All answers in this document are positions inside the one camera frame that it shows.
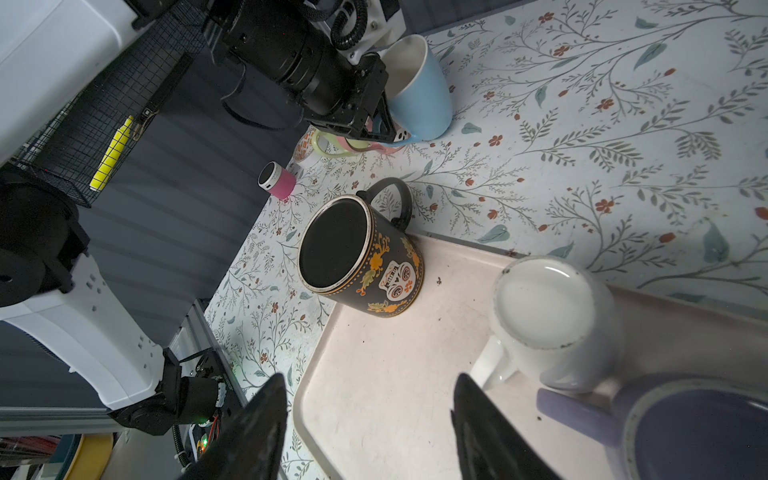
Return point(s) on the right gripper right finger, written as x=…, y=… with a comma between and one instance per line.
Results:
x=488, y=446

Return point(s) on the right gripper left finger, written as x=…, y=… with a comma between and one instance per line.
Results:
x=252, y=445

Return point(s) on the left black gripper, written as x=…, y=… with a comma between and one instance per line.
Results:
x=363, y=112

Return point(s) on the light blue mug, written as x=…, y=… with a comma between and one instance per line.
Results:
x=417, y=92

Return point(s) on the white mug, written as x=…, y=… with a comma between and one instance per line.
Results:
x=552, y=322

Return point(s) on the purple mug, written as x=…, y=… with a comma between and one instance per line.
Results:
x=673, y=426

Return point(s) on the light green mug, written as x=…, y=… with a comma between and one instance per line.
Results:
x=331, y=146

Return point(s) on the pink patterned mug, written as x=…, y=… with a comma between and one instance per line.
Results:
x=384, y=147

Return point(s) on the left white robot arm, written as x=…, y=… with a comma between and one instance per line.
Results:
x=51, y=287

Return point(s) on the black mug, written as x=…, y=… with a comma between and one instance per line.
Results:
x=354, y=255

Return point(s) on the small magenta cup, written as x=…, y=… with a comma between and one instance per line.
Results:
x=277, y=181

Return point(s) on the yellow marker pen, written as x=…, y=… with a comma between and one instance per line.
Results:
x=111, y=156

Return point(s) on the floral table cover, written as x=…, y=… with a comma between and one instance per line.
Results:
x=628, y=138

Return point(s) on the black wire basket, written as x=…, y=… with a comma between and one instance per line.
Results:
x=67, y=150

